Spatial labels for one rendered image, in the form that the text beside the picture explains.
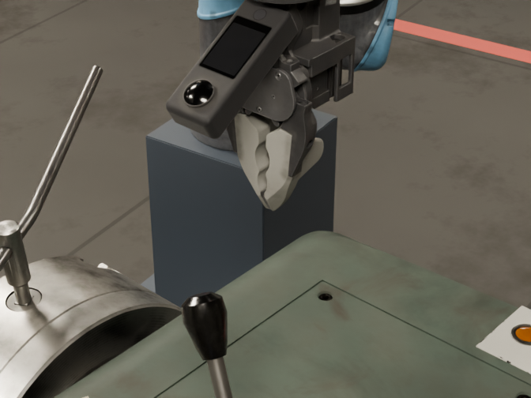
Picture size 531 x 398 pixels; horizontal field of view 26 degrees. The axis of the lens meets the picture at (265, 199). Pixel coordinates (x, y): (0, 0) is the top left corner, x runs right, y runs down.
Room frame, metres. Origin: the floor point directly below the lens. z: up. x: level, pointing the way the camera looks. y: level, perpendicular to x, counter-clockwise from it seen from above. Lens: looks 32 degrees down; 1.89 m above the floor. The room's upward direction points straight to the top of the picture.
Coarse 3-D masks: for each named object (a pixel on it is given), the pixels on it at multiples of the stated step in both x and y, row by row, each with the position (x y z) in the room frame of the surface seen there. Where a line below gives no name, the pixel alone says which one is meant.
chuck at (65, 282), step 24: (48, 264) 0.92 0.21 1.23; (72, 264) 0.93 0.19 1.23; (0, 288) 0.88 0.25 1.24; (48, 288) 0.88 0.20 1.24; (72, 288) 0.88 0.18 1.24; (96, 288) 0.88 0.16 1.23; (120, 288) 0.89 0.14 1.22; (144, 288) 0.93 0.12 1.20; (0, 312) 0.85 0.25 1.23; (24, 312) 0.84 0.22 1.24; (48, 312) 0.84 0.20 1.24; (0, 336) 0.82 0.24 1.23; (24, 336) 0.81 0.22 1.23; (0, 360) 0.79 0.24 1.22
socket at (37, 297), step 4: (32, 292) 0.87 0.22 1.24; (36, 292) 0.87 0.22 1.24; (12, 296) 0.87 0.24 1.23; (36, 296) 0.86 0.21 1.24; (40, 296) 0.86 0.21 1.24; (8, 300) 0.86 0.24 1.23; (12, 300) 0.86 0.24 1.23; (16, 300) 0.86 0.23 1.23; (32, 300) 0.86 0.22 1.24; (36, 300) 0.86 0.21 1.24; (40, 300) 0.86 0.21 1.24; (8, 304) 0.86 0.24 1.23; (12, 304) 0.85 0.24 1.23; (32, 304) 0.85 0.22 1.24; (36, 304) 0.85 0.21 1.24; (8, 308) 0.85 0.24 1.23; (12, 308) 0.85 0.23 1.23; (16, 308) 0.85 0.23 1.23; (20, 308) 0.85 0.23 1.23; (24, 308) 0.85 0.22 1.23; (28, 308) 0.85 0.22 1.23
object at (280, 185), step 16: (272, 144) 0.83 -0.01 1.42; (288, 144) 0.81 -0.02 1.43; (320, 144) 0.86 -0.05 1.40; (272, 160) 0.83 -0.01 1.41; (288, 160) 0.81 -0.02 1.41; (304, 160) 0.84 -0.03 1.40; (272, 176) 0.83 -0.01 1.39; (288, 176) 0.82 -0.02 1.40; (272, 192) 0.83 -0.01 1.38; (288, 192) 0.82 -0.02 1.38; (272, 208) 0.83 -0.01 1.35
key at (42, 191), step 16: (96, 80) 1.06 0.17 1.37; (80, 96) 1.03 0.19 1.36; (80, 112) 1.01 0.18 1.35; (64, 128) 1.00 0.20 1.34; (64, 144) 0.98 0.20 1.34; (48, 176) 0.94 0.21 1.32; (48, 192) 0.93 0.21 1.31; (32, 208) 0.90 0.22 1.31; (32, 224) 0.89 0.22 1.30; (0, 256) 0.83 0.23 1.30
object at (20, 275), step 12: (0, 228) 0.85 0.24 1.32; (12, 228) 0.85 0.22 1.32; (0, 240) 0.85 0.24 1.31; (12, 240) 0.85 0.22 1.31; (24, 252) 0.86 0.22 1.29; (12, 264) 0.85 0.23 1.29; (24, 264) 0.85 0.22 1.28; (12, 276) 0.85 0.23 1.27; (24, 276) 0.85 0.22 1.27; (24, 288) 0.85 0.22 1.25; (24, 300) 0.85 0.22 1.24
